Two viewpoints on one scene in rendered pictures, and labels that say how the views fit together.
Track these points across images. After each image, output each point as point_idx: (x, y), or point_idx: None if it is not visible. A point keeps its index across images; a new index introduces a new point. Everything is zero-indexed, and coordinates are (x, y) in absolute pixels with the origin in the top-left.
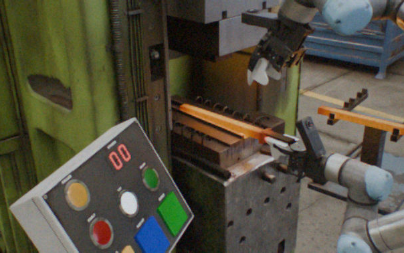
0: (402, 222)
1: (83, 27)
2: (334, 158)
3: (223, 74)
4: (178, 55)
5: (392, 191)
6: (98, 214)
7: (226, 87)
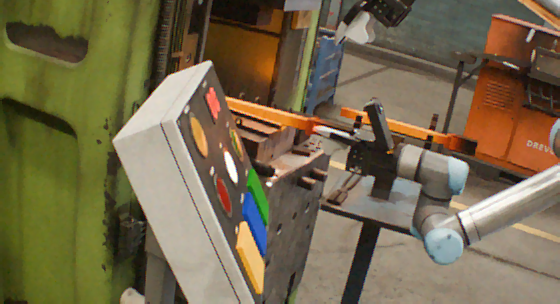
0: (495, 207)
1: None
2: (410, 148)
3: (221, 58)
4: None
5: (410, 211)
6: (215, 170)
7: (224, 75)
